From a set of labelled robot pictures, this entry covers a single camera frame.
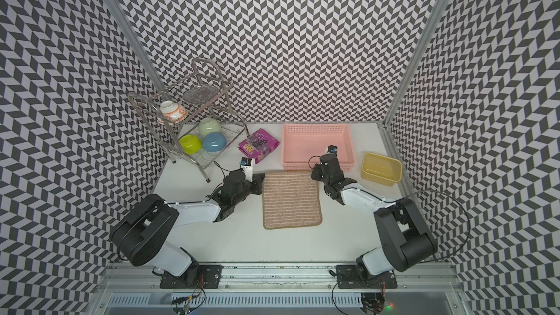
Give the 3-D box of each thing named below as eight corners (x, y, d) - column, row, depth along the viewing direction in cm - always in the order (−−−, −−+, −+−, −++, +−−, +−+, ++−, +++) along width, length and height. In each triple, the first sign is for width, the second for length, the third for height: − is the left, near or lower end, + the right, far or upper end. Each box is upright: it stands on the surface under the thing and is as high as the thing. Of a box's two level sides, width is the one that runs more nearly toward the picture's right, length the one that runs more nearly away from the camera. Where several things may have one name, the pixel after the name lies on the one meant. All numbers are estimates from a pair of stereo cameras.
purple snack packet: (238, 148, 108) (237, 145, 105) (261, 131, 115) (260, 127, 113) (256, 163, 102) (255, 160, 100) (279, 144, 110) (279, 140, 107)
